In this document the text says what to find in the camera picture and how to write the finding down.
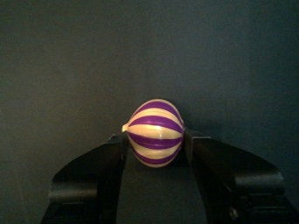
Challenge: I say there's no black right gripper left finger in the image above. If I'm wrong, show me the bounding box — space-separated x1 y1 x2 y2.
41 131 130 224

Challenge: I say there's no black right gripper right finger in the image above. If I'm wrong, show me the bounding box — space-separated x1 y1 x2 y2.
182 128 299 224

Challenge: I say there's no purple striped toy onion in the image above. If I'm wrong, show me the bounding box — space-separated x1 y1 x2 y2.
122 98 186 169

